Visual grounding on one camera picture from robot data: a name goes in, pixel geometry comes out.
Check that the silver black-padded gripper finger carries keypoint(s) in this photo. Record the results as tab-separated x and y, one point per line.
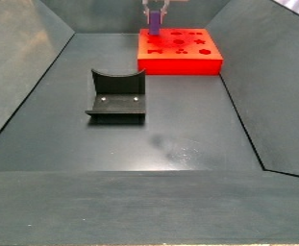
145	2

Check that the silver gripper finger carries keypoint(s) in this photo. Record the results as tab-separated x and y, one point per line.
163	9

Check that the purple rectangular block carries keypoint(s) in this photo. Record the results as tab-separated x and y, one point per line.
154	22

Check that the red shape-sorter board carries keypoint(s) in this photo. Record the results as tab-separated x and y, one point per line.
178	52

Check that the black curved plastic holder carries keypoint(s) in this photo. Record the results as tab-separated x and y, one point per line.
119	94

